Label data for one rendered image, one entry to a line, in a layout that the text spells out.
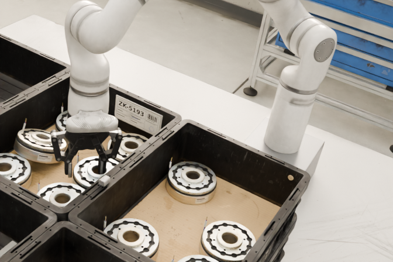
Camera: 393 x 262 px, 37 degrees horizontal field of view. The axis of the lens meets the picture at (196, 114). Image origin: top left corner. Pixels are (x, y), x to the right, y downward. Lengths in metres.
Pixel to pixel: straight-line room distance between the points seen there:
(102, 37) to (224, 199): 0.45
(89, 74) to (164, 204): 0.32
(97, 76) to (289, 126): 0.55
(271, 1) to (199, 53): 2.42
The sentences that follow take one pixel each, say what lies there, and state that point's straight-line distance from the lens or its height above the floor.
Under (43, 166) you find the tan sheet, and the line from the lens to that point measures 1.28.
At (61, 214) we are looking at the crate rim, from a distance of 1.03.
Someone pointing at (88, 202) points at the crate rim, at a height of 0.93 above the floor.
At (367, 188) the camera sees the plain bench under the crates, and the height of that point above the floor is 0.70.
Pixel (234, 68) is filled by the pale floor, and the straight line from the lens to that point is 3.52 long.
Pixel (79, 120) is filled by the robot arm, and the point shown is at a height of 1.03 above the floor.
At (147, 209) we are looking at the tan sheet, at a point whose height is 0.83.
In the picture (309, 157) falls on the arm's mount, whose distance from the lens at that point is 1.48.
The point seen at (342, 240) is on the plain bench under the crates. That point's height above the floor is 0.70.
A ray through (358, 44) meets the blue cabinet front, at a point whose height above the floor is 0.48.
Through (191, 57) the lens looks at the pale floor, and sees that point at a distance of 3.54.
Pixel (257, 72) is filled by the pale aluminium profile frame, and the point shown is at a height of 0.14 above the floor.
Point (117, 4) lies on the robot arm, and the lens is 1.01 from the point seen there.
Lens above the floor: 1.63
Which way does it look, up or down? 33 degrees down
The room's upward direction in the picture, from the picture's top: 10 degrees clockwise
